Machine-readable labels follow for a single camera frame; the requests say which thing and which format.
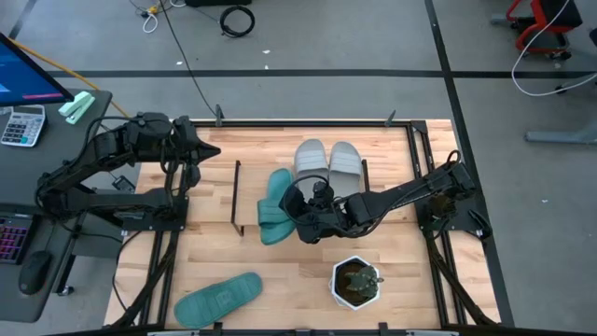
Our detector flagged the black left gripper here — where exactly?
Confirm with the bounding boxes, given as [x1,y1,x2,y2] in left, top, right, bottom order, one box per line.
[171,115,223,164]

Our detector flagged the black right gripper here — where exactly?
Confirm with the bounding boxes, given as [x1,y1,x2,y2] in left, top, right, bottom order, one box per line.
[278,185,363,245]

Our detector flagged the green rubber slide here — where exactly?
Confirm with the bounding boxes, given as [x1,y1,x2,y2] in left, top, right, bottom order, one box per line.
[257,167,300,246]
[173,271,265,330]

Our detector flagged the grey rubber slide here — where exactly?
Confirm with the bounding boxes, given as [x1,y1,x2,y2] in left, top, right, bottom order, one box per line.
[327,140,365,200]
[293,137,331,203]

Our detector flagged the wooden shelf black metal legs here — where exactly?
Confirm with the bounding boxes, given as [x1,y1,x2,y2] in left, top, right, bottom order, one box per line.
[230,158,374,238]

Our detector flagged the black power adapter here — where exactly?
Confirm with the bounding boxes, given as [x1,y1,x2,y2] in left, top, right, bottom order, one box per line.
[110,175,137,193]

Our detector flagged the white plant pot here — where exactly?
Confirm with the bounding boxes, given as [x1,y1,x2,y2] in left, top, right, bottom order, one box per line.
[328,254,382,313]

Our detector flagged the green succulent plant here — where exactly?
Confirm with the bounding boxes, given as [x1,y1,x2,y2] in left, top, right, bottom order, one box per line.
[343,263,386,301]

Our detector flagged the mint green stapler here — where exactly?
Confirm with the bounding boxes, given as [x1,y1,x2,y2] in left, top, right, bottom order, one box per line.
[57,90,97,126]

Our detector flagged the black box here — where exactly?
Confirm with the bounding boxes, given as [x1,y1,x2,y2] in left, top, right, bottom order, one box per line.
[184,0,254,8]

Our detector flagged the grey calculator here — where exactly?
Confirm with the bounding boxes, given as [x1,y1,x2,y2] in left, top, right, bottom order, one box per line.
[0,104,49,148]

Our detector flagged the black desk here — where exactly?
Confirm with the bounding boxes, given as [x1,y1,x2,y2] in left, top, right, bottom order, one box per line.
[0,88,114,324]

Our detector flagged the blue screen monitor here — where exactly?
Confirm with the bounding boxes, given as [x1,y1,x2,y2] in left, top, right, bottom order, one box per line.
[0,31,76,108]

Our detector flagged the black computer mouse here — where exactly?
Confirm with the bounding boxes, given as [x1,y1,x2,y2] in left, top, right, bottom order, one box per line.
[18,249,54,297]

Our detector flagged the backlit black keyboard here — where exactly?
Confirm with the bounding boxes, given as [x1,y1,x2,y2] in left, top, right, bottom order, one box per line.
[0,213,35,266]

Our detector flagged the grey desk foot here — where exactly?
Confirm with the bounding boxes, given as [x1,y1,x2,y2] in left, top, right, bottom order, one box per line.
[523,110,597,146]

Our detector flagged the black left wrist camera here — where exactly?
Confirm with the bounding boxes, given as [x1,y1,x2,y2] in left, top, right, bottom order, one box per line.
[183,161,202,189]

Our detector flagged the black aluminium table frame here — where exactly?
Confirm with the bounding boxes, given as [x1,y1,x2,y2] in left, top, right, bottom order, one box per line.
[103,119,504,336]

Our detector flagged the long black floor cable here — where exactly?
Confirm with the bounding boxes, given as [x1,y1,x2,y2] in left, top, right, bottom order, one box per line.
[157,0,218,119]

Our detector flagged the coiled black cable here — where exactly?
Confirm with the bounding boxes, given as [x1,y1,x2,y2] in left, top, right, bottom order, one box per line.
[218,4,257,39]

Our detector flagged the short white cable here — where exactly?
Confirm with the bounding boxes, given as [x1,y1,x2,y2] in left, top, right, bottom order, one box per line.
[141,10,160,35]

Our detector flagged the yellow cable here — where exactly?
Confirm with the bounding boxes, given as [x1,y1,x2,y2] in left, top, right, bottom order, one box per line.
[7,37,132,119]

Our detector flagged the long white cable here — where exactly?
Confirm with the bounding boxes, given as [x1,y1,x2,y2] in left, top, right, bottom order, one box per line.
[510,0,597,98]

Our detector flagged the red frame cart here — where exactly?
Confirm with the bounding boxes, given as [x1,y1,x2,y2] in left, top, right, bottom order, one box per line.
[489,0,585,62]

